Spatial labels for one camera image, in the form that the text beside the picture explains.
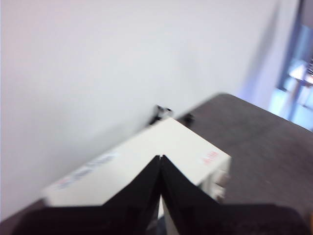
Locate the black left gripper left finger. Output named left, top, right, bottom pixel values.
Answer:
left=9, top=155, right=162, bottom=235

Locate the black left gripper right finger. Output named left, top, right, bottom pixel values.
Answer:
left=161, top=155, right=310, bottom=235

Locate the large beige oven knob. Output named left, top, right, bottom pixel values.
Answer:
left=214, top=168, right=230, bottom=187

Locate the cream white toaster oven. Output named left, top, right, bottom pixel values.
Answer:
left=41, top=117, right=232, bottom=221

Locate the black oven power cable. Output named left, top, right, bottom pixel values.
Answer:
left=149, top=104, right=195, bottom=126

